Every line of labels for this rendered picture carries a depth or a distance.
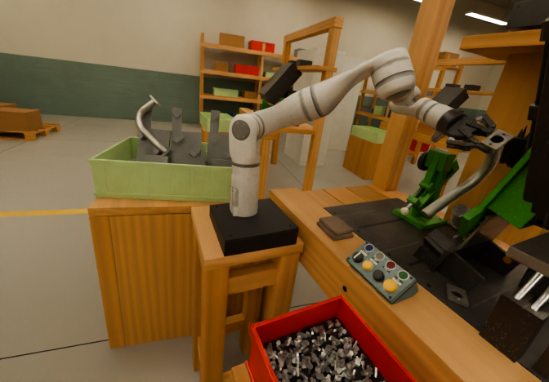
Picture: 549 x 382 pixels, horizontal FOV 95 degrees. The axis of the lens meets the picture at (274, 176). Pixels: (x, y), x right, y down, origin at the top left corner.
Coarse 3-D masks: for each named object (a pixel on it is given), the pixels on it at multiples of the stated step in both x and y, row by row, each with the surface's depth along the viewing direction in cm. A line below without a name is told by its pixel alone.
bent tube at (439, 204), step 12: (504, 132) 64; (492, 144) 64; (492, 156) 68; (480, 168) 73; (492, 168) 71; (468, 180) 74; (480, 180) 73; (456, 192) 74; (432, 204) 75; (444, 204) 74
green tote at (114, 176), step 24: (120, 144) 125; (96, 168) 102; (120, 168) 103; (144, 168) 105; (168, 168) 106; (192, 168) 107; (216, 168) 109; (96, 192) 105; (120, 192) 107; (144, 192) 108; (168, 192) 110; (192, 192) 111; (216, 192) 113
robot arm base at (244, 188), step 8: (232, 168) 80; (240, 168) 78; (248, 168) 78; (256, 168) 79; (232, 176) 81; (240, 176) 79; (248, 176) 79; (256, 176) 80; (232, 184) 82; (240, 184) 80; (248, 184) 80; (256, 184) 82; (232, 192) 82; (240, 192) 80; (248, 192) 81; (256, 192) 83; (232, 200) 83; (240, 200) 81; (248, 200) 82; (256, 200) 84; (232, 208) 83; (240, 208) 82; (248, 208) 83; (256, 208) 85; (240, 216) 83; (248, 216) 84
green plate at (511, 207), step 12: (528, 156) 50; (516, 168) 52; (504, 180) 54; (516, 180) 53; (492, 192) 56; (504, 192) 55; (516, 192) 53; (480, 204) 58; (492, 204) 57; (504, 204) 55; (516, 204) 53; (528, 204) 52; (504, 216) 55; (516, 216) 54; (528, 216) 52
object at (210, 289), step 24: (192, 264) 105; (264, 264) 85; (288, 264) 84; (192, 288) 109; (216, 288) 75; (240, 288) 81; (288, 288) 88; (192, 312) 114; (216, 312) 79; (288, 312) 93; (192, 336) 119; (216, 336) 83; (240, 336) 131; (216, 360) 87
